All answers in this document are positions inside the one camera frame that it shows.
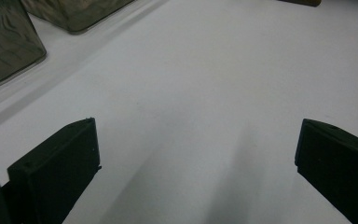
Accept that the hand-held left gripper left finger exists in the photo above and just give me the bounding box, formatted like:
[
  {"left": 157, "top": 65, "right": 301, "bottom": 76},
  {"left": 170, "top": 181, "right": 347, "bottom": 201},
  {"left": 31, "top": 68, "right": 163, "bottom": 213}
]
[{"left": 7, "top": 117, "right": 102, "bottom": 224}]

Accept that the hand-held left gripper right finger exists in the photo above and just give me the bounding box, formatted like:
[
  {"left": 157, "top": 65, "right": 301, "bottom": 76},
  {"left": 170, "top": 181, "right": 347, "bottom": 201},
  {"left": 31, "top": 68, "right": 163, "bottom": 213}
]
[{"left": 294, "top": 118, "right": 358, "bottom": 224}]

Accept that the transparent grey plastic bin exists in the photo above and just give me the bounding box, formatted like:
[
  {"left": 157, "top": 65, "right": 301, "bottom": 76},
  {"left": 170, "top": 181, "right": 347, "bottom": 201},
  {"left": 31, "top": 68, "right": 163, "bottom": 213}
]
[
  {"left": 0, "top": 0, "right": 48, "bottom": 96},
  {"left": 20, "top": 0, "right": 137, "bottom": 35}
]

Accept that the white table board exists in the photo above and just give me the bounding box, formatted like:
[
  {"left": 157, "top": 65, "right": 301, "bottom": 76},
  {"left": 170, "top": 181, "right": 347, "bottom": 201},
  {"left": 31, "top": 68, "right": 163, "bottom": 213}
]
[{"left": 0, "top": 0, "right": 358, "bottom": 224}]

